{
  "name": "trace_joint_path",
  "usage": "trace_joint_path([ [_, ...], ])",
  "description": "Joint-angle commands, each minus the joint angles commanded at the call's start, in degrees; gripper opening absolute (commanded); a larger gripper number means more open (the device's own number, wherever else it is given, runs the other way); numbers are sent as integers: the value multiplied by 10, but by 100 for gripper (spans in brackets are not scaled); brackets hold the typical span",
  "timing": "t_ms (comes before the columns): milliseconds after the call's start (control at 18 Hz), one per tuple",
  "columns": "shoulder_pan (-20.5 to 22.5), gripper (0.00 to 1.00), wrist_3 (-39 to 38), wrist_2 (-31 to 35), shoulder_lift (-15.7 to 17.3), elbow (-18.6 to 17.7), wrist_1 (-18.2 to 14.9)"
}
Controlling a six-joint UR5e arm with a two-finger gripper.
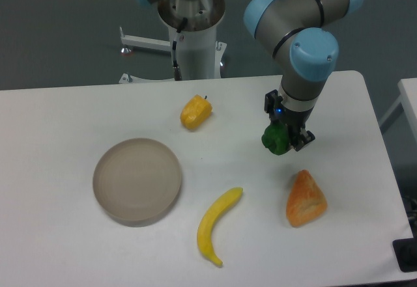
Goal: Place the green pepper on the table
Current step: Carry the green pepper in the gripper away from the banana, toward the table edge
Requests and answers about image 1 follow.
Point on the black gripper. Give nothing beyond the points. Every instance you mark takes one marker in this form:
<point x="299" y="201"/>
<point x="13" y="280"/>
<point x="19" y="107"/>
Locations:
<point x="299" y="137"/>

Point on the green toy pepper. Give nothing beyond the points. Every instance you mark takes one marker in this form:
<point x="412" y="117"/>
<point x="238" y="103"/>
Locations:
<point x="276" y="138"/>

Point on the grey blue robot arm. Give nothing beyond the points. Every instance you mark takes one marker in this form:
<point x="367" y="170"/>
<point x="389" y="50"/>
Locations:
<point x="291" y="31"/>

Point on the yellow toy pepper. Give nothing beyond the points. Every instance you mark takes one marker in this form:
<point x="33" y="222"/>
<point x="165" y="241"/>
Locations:
<point x="195" y="112"/>

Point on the orange toy bread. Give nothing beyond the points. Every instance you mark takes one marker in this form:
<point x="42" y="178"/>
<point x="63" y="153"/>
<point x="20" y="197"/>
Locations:
<point x="306" y="202"/>

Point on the white side table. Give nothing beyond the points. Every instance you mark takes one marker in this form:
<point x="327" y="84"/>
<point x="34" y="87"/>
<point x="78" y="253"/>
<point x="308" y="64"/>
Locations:
<point x="404" y="103"/>

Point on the yellow toy banana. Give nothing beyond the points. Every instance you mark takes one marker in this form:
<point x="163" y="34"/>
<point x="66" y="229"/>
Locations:
<point x="209" y="221"/>

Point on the beige round plate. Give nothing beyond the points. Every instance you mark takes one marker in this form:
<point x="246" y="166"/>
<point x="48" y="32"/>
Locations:
<point x="136" y="182"/>

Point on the black device at edge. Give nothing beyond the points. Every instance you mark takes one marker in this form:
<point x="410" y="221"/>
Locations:
<point x="405" y="252"/>

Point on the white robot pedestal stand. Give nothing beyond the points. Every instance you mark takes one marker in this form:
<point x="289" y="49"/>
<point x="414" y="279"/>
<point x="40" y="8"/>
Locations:
<point x="195" y="51"/>

